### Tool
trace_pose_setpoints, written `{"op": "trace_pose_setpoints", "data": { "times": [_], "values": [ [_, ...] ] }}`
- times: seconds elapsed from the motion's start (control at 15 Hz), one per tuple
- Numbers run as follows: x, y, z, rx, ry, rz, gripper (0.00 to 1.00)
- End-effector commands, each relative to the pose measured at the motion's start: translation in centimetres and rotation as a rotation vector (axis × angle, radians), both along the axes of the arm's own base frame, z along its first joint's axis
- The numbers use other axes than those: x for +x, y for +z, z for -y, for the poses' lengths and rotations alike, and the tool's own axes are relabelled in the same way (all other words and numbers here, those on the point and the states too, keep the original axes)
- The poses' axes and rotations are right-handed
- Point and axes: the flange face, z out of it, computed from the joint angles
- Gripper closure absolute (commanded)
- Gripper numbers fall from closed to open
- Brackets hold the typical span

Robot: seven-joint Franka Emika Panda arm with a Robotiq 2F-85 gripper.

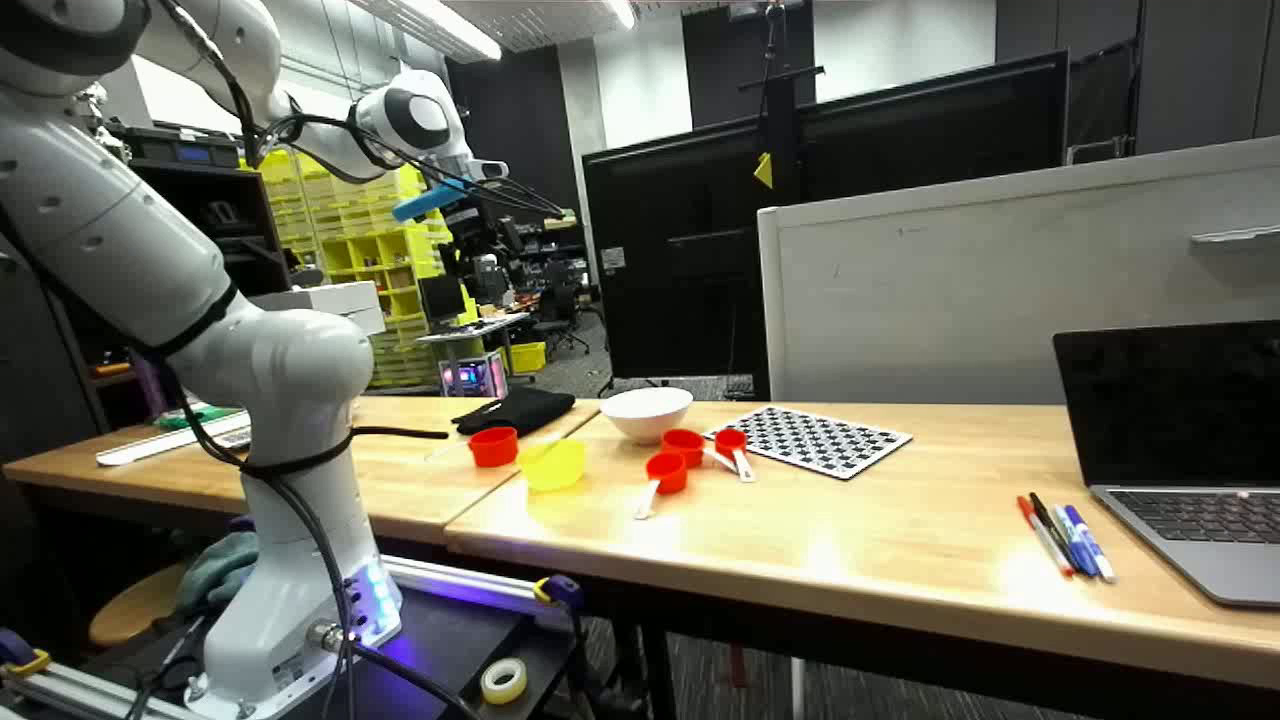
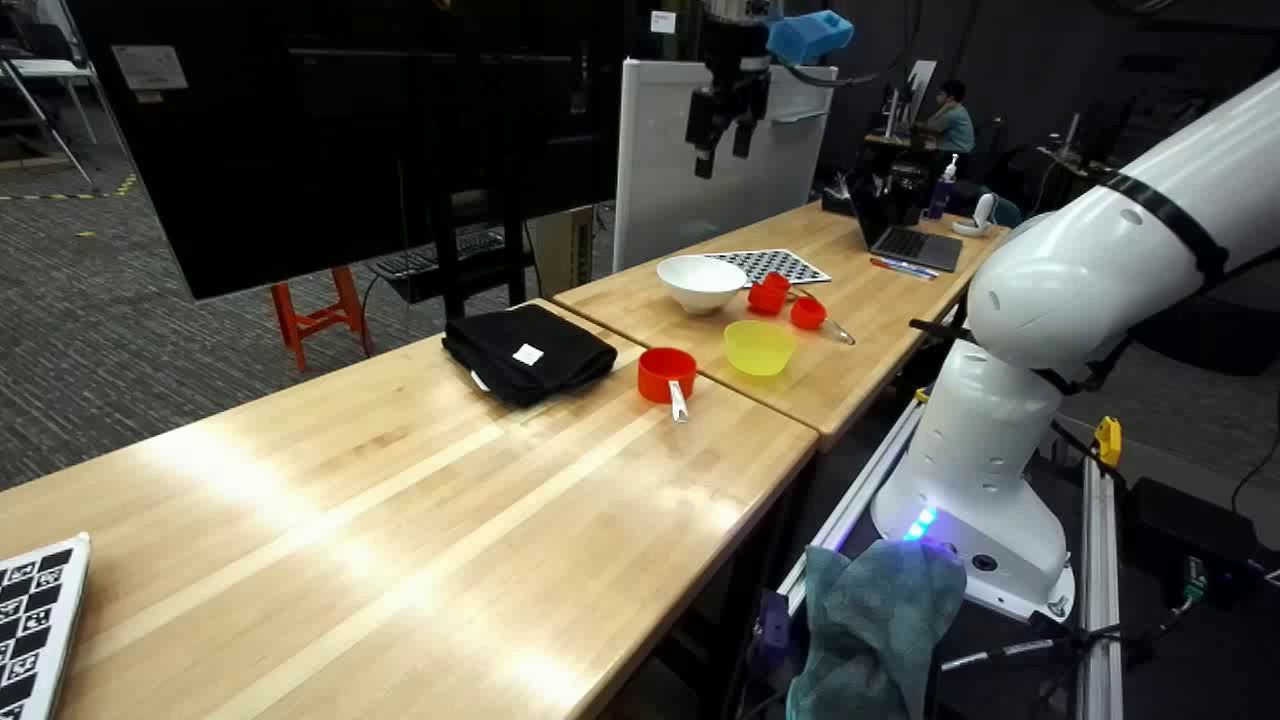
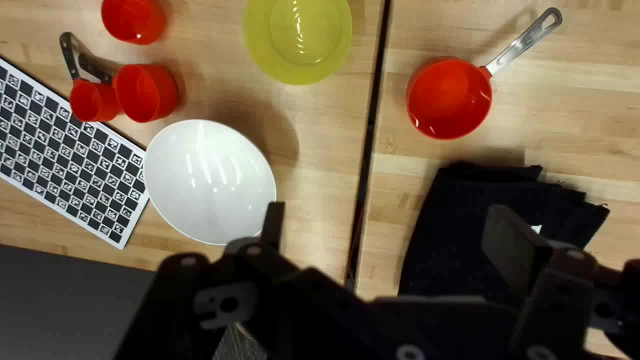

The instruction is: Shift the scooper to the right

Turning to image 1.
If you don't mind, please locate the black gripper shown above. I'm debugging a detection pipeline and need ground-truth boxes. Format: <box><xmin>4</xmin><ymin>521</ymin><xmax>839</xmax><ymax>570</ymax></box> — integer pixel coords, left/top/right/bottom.
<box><xmin>450</xmin><ymin>175</ymin><xmax>524</xmax><ymax>315</ymax></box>

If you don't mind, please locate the large red measuring scooper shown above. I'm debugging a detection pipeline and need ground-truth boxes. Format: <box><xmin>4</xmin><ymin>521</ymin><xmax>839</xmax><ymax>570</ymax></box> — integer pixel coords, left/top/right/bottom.
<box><xmin>463</xmin><ymin>425</ymin><xmax>524</xmax><ymax>471</ymax></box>

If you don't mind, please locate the small yellow bin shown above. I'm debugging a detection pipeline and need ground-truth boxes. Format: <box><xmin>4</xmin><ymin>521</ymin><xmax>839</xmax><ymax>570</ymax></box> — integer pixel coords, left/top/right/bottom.
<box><xmin>504</xmin><ymin>340</ymin><xmax>553</xmax><ymax>381</ymax></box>

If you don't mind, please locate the purple lit device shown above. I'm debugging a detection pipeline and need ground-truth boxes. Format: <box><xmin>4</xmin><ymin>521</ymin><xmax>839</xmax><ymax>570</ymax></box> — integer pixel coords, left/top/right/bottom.
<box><xmin>435</xmin><ymin>354</ymin><xmax>513</xmax><ymax>402</ymax></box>

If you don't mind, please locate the black fabric pouch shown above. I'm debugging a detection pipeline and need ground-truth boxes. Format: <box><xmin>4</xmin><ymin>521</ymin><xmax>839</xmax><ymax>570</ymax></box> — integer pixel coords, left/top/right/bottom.
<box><xmin>450</xmin><ymin>381</ymin><xmax>580</xmax><ymax>442</ymax></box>

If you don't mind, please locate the yellow storage bin rack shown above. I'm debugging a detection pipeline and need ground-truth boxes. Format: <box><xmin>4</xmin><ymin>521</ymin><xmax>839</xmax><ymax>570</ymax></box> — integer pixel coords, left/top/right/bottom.
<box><xmin>255</xmin><ymin>143</ymin><xmax>482</xmax><ymax>392</ymax></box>

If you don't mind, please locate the white box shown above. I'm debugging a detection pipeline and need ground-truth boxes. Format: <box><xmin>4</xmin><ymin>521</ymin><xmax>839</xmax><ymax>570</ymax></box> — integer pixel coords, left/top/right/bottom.
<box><xmin>248</xmin><ymin>276</ymin><xmax>388</xmax><ymax>340</ymax></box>

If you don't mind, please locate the large black monitor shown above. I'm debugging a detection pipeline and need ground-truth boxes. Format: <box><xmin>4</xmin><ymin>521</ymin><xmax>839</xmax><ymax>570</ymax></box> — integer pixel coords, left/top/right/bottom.
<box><xmin>580</xmin><ymin>53</ymin><xmax>1073</xmax><ymax>402</ymax></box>

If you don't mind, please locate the yellow plastic cup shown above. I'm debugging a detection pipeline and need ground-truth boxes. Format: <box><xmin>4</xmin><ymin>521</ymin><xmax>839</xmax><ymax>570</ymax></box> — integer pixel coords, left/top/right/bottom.
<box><xmin>517</xmin><ymin>437</ymin><xmax>590</xmax><ymax>502</ymax></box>

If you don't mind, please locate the white bowl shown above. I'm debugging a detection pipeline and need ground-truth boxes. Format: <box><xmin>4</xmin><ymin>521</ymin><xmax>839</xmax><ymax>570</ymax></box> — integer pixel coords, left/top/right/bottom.
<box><xmin>596</xmin><ymin>384</ymin><xmax>697</xmax><ymax>447</ymax></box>

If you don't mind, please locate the ceiling light strip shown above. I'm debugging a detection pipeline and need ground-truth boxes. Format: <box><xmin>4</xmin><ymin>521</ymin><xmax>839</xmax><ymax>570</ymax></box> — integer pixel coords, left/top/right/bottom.
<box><xmin>395</xmin><ymin>0</ymin><xmax>507</xmax><ymax>66</ymax></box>

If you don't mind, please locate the small red measuring cup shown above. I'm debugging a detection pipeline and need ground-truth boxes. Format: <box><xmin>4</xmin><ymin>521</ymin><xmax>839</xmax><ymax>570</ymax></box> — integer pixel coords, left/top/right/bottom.
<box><xmin>711</xmin><ymin>425</ymin><xmax>759</xmax><ymax>484</ymax></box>

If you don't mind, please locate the black shelf unit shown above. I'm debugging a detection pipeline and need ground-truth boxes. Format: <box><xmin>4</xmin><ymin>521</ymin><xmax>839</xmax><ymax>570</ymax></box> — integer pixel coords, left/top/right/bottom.
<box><xmin>116</xmin><ymin>125</ymin><xmax>297</xmax><ymax>299</ymax></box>

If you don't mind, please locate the green object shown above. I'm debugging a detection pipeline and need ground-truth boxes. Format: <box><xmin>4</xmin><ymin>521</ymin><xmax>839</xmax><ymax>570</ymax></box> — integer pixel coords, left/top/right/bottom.
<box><xmin>150</xmin><ymin>402</ymin><xmax>242</xmax><ymax>431</ymax></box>

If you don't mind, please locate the black white checkerboard sheet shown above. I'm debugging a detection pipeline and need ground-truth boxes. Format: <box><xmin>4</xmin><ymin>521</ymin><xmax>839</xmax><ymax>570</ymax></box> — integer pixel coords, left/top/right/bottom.
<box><xmin>729</xmin><ymin>406</ymin><xmax>917</xmax><ymax>484</ymax></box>

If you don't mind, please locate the white marker tag board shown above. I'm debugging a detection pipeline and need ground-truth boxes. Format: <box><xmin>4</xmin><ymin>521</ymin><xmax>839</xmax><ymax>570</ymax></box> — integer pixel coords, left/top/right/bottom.
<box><xmin>93</xmin><ymin>409</ymin><xmax>255</xmax><ymax>471</ymax></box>

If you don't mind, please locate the roll of clear tape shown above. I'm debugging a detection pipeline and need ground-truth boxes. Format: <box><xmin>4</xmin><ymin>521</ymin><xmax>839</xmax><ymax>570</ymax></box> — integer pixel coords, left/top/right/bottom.
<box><xmin>477</xmin><ymin>658</ymin><xmax>533</xmax><ymax>710</ymax></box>

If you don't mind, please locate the teal cloth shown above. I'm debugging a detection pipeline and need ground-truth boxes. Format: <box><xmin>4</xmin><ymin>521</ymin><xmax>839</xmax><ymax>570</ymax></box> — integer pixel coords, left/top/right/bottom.
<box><xmin>175</xmin><ymin>528</ymin><xmax>262</xmax><ymax>623</ymax></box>

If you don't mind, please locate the round wooden board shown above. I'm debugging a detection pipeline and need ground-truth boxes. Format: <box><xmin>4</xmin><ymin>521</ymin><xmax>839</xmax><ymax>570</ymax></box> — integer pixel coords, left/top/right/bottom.
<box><xmin>83</xmin><ymin>556</ymin><xmax>190</xmax><ymax>654</ymax></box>

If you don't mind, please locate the red marker pen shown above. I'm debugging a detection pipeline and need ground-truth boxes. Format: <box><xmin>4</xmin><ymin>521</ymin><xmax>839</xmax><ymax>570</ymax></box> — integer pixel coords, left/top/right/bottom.
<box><xmin>1016</xmin><ymin>492</ymin><xmax>1077</xmax><ymax>580</ymax></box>

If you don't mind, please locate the black marker pen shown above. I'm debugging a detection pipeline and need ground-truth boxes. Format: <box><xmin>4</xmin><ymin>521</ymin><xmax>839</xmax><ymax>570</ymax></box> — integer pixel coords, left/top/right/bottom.
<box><xmin>1029</xmin><ymin>489</ymin><xmax>1090</xmax><ymax>580</ymax></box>

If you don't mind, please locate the blue marker pen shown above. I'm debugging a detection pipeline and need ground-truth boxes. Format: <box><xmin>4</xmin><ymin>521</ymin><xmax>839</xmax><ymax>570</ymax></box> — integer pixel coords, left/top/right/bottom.
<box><xmin>1060</xmin><ymin>502</ymin><xmax>1121</xmax><ymax>585</ymax></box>
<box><xmin>1049</xmin><ymin>502</ymin><xmax>1102</xmax><ymax>585</ymax></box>

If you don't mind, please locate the grey laptop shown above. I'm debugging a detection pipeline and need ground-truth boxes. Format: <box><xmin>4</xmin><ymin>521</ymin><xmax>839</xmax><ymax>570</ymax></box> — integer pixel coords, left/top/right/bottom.
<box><xmin>1053</xmin><ymin>315</ymin><xmax>1280</xmax><ymax>612</ymax></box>

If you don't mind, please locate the grey marker tray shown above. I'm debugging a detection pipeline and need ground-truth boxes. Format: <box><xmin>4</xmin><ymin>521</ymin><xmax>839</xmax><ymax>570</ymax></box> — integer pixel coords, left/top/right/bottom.
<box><xmin>1188</xmin><ymin>224</ymin><xmax>1280</xmax><ymax>262</ymax></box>

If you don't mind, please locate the black cable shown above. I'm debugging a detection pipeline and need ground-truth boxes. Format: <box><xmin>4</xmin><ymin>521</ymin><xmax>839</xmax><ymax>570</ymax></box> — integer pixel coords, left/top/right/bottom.
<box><xmin>348</xmin><ymin>425</ymin><xmax>450</xmax><ymax>446</ymax></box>

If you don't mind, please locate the aluminium rail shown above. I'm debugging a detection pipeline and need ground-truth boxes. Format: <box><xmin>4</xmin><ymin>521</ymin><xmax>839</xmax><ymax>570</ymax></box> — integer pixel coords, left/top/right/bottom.
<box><xmin>378</xmin><ymin>551</ymin><xmax>553</xmax><ymax>610</ymax></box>
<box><xmin>0</xmin><ymin>649</ymin><xmax>183</xmax><ymax>720</ymax></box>

